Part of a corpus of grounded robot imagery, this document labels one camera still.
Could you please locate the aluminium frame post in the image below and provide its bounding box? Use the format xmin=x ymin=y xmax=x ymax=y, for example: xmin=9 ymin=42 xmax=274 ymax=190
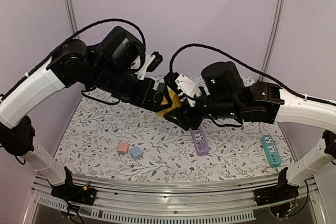
xmin=261 ymin=0 xmax=285 ymax=73
xmin=64 ymin=0 xmax=78 ymax=33

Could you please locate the aluminium front rail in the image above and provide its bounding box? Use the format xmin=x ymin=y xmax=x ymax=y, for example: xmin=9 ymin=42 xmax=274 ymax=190
xmin=22 ymin=174 xmax=329 ymax=224

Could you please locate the yellow cube socket adapter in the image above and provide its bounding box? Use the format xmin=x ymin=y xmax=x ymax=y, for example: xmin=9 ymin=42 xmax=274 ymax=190
xmin=156 ymin=89 xmax=181 ymax=118

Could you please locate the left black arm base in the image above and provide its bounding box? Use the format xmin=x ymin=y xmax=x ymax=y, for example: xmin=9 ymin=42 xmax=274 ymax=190
xmin=51 ymin=167 xmax=97 ymax=206

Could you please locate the right aluminium frame post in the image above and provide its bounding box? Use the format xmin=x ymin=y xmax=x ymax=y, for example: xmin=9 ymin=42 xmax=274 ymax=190
xmin=261 ymin=0 xmax=285 ymax=73

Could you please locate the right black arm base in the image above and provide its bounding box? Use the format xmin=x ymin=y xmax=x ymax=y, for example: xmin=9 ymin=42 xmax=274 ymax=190
xmin=254 ymin=167 xmax=299 ymax=206

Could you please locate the pink plug adapter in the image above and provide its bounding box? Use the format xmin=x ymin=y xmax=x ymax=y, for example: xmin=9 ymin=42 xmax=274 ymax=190
xmin=117 ymin=143 xmax=130 ymax=154

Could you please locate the left aluminium frame post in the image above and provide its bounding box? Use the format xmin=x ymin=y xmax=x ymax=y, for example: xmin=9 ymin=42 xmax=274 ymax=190
xmin=64 ymin=0 xmax=78 ymax=33

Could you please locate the purple power strip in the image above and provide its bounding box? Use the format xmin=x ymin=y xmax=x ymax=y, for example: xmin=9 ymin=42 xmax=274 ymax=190
xmin=190 ymin=128 xmax=209 ymax=156

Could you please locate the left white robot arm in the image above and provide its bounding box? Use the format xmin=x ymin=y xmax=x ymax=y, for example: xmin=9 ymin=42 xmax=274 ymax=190
xmin=1 ymin=26 xmax=172 ymax=200

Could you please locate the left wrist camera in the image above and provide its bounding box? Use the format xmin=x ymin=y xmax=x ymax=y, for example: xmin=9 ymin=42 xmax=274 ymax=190
xmin=134 ymin=51 xmax=163 ymax=80

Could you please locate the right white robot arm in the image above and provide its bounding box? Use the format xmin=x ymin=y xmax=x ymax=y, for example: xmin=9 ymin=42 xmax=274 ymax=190
xmin=164 ymin=56 xmax=335 ymax=201

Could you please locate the teal power strip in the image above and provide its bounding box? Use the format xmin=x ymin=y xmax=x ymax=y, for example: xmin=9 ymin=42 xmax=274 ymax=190
xmin=260 ymin=135 xmax=282 ymax=168

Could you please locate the blue plug adapter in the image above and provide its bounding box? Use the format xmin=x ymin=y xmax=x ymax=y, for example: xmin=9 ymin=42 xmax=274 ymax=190
xmin=130 ymin=146 xmax=143 ymax=160

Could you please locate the floral patterned table mat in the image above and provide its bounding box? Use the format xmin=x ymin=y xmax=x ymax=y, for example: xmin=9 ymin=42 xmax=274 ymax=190
xmin=55 ymin=89 xmax=294 ymax=183

